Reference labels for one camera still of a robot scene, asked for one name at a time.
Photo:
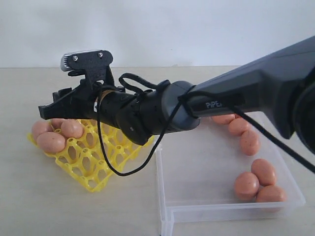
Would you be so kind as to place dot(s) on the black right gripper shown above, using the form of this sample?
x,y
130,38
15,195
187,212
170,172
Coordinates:
x,y
76,103

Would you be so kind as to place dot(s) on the brown speckled egg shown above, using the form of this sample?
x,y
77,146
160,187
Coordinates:
x,y
249,143
246,186
71,128

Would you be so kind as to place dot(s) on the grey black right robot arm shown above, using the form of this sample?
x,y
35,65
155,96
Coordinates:
x,y
281,85

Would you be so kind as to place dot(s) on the yellow plastic egg tray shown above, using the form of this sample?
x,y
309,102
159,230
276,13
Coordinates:
x,y
83,160

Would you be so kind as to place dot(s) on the clear plastic box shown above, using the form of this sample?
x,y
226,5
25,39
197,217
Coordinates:
x,y
196,171

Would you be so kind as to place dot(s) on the brown speckled egg front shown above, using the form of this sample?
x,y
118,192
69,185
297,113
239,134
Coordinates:
x,y
246,186

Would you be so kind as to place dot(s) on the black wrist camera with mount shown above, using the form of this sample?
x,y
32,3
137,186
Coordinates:
x,y
94,64

